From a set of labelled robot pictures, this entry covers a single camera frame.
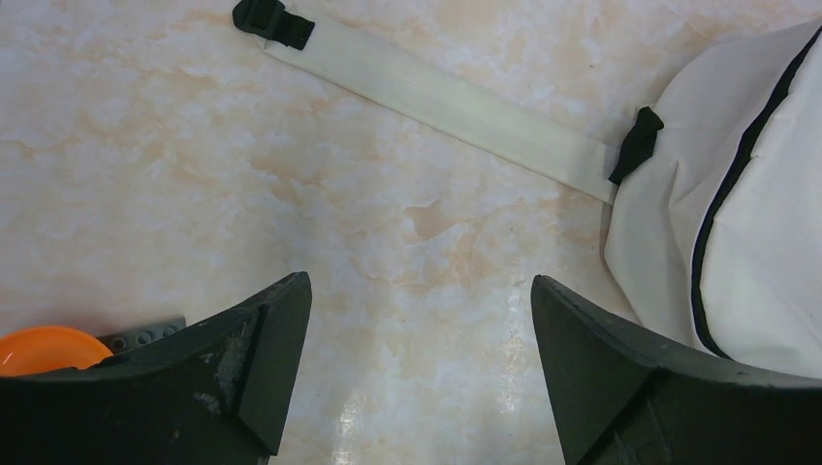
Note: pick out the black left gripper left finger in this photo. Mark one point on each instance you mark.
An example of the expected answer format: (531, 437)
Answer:
(216, 392)

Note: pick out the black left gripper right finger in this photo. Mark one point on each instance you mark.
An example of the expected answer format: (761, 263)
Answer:
(623, 394)

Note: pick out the cream canvas backpack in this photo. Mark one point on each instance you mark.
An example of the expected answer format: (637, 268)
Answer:
(715, 232)

